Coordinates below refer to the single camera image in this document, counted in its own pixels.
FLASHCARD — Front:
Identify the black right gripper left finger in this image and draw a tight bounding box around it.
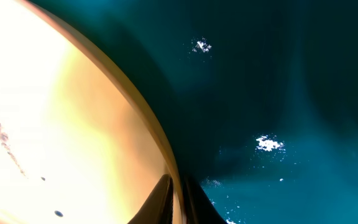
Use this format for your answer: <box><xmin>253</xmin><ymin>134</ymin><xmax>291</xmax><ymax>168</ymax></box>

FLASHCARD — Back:
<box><xmin>128</xmin><ymin>174</ymin><xmax>173</xmax><ymax>224</ymax></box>

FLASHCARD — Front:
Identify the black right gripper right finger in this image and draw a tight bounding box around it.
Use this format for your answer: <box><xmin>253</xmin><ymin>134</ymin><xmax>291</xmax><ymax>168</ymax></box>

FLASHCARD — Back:
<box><xmin>183</xmin><ymin>176</ymin><xmax>226</xmax><ymax>224</ymax></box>

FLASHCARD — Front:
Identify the yellow plate with blue stain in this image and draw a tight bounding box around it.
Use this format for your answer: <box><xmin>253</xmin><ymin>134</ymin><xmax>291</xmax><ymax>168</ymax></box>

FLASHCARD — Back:
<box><xmin>0</xmin><ymin>1</ymin><xmax>184</xmax><ymax>223</ymax></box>

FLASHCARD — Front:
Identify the teal plastic tray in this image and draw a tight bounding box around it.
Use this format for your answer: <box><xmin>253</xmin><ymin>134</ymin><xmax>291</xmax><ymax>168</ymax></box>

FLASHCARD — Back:
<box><xmin>37</xmin><ymin>0</ymin><xmax>358</xmax><ymax>223</ymax></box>

